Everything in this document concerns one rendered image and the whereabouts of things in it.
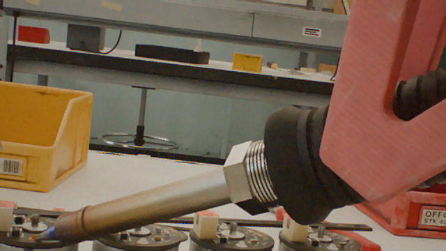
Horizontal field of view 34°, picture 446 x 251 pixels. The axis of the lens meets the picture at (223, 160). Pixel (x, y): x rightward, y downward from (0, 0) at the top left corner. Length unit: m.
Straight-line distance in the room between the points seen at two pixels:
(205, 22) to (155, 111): 2.21
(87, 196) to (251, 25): 2.00
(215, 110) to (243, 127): 0.21
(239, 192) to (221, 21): 2.33
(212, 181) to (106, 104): 4.51
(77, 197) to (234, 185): 0.36
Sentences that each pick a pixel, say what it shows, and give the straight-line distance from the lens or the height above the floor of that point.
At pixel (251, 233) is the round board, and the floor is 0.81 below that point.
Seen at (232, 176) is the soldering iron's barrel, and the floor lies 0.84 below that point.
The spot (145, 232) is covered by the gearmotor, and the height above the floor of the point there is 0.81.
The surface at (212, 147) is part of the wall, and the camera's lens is 4.65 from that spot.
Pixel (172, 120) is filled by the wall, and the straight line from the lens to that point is 4.64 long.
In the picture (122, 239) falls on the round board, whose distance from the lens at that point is 0.20.
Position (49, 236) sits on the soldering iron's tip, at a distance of 0.19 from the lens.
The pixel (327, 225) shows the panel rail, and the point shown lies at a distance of 0.24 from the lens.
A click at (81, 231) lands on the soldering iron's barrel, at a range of 0.18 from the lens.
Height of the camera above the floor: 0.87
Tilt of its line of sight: 10 degrees down
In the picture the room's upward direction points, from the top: 7 degrees clockwise
